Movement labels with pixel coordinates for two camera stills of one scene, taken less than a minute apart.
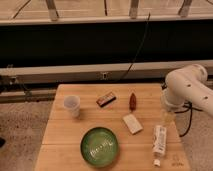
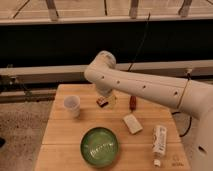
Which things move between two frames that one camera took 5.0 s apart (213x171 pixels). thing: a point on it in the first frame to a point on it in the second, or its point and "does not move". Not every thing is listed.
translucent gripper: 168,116 to 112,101
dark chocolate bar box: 104,100 does not move
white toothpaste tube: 159,139 does not move
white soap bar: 132,123 does not move
